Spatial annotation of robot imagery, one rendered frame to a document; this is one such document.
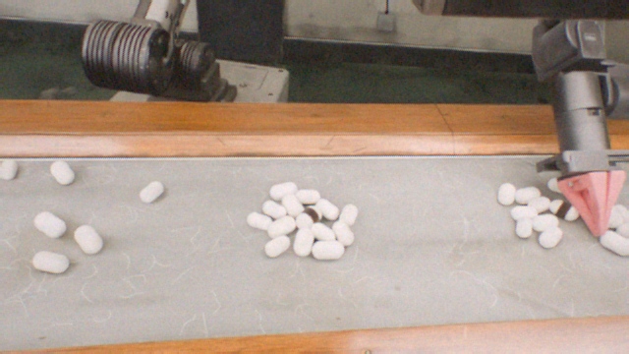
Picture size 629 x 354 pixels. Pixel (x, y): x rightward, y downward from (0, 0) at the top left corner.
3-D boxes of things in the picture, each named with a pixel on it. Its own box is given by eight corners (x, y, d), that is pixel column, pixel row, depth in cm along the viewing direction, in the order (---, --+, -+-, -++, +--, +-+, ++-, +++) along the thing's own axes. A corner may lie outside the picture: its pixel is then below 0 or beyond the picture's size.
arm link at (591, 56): (529, 48, 69) (576, 16, 61) (596, 52, 72) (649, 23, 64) (542, 128, 66) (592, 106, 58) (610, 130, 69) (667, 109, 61)
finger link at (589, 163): (639, 232, 56) (623, 153, 58) (582, 234, 55) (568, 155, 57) (598, 237, 63) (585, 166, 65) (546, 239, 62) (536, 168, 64)
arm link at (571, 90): (538, 81, 65) (569, 62, 60) (580, 83, 67) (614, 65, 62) (544, 129, 64) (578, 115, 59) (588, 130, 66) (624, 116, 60)
